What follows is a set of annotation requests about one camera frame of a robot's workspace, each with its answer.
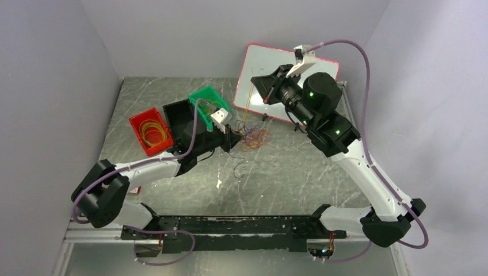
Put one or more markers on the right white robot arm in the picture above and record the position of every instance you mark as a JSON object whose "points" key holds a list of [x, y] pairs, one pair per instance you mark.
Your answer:
{"points": [[389, 217]]}

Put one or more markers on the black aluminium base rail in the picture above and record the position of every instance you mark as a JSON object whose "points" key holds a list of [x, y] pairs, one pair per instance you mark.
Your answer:
{"points": [[295, 233]]}

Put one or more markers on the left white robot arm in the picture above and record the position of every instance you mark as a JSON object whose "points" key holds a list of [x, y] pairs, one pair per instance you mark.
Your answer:
{"points": [[100, 198]]}

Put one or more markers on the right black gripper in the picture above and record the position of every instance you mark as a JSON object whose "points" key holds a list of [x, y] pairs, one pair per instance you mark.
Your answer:
{"points": [[269, 85]]}

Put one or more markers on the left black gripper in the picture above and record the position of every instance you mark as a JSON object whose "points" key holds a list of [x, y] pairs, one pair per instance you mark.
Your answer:
{"points": [[230, 138]]}

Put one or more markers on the black plastic bin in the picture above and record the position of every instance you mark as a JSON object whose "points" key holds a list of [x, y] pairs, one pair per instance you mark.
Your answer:
{"points": [[180, 119]]}

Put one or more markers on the pink framed whiteboard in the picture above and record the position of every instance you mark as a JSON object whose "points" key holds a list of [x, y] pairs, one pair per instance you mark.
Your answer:
{"points": [[290, 86]]}

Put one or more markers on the red plastic bin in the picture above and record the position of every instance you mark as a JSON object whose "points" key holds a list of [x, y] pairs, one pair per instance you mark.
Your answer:
{"points": [[151, 131]]}

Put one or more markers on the small red white box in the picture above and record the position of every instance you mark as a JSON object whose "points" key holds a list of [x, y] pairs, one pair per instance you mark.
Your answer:
{"points": [[135, 190]]}

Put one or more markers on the green plastic bin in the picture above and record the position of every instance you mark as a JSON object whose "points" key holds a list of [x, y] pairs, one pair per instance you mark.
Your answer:
{"points": [[212, 101]]}

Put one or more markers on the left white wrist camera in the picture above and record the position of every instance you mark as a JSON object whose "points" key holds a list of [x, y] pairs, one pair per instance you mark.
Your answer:
{"points": [[220, 119]]}

